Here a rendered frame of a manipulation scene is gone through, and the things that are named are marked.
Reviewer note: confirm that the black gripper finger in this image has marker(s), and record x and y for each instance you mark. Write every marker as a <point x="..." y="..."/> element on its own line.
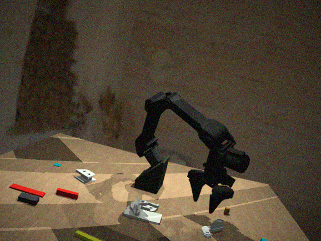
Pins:
<point x="214" y="202"/>
<point x="196" y="188"/>

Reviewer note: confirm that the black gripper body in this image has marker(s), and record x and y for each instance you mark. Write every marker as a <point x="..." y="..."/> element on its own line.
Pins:
<point x="211" y="177"/>

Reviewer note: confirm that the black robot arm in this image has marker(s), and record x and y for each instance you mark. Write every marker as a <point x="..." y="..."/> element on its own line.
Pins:
<point x="210" y="132"/>

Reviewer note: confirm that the yellow flat bar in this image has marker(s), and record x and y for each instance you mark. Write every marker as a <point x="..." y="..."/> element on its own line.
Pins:
<point x="85" y="236"/>

